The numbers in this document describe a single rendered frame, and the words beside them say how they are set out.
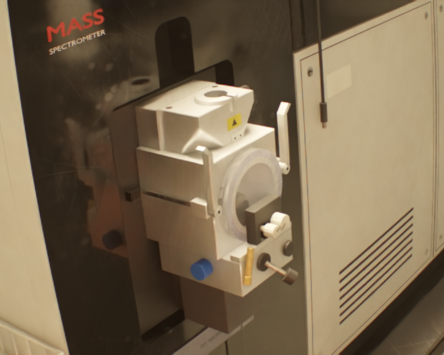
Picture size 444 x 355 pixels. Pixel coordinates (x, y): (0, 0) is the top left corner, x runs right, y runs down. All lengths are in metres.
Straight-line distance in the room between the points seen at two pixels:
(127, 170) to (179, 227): 0.07
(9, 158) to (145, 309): 0.24
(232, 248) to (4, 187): 0.23
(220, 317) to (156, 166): 0.17
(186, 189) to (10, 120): 0.18
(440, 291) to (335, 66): 0.59
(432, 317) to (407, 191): 0.25
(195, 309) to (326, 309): 0.33
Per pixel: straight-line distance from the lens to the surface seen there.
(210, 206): 0.77
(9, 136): 0.73
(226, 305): 0.87
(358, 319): 1.29
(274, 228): 0.80
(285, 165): 0.85
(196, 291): 0.89
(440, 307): 1.50
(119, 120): 0.80
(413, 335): 1.43
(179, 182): 0.80
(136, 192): 0.83
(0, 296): 0.86
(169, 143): 0.80
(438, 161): 1.44
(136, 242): 0.85
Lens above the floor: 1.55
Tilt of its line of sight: 24 degrees down
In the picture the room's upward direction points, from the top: 5 degrees counter-clockwise
